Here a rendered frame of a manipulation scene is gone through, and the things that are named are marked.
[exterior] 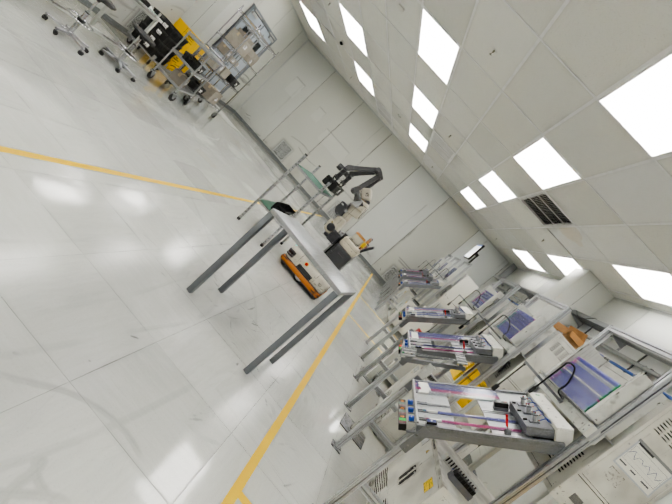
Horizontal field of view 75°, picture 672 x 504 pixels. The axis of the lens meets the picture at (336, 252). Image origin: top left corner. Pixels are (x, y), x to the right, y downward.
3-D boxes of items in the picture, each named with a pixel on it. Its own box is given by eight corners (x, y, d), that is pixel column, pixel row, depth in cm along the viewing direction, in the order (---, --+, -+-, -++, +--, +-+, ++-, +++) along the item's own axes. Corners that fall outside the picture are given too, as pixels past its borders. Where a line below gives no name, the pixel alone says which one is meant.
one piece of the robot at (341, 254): (327, 282, 574) (375, 240, 563) (319, 287, 521) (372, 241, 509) (310, 263, 577) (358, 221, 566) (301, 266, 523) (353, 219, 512)
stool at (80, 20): (33, 12, 450) (73, -34, 442) (71, 34, 502) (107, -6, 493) (63, 46, 448) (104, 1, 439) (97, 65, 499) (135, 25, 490)
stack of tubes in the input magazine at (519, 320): (509, 339, 357) (536, 318, 354) (496, 326, 408) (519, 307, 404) (520, 351, 357) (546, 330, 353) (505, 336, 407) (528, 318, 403)
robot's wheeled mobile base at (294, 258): (324, 293, 580) (338, 281, 577) (315, 300, 517) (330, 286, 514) (291, 255, 585) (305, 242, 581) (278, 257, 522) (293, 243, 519)
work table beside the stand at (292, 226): (220, 289, 335) (296, 219, 324) (274, 363, 318) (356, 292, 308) (185, 288, 291) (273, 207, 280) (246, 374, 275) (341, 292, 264)
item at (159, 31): (121, 36, 736) (152, 4, 726) (136, 47, 781) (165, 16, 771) (147, 65, 735) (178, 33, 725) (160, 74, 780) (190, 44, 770)
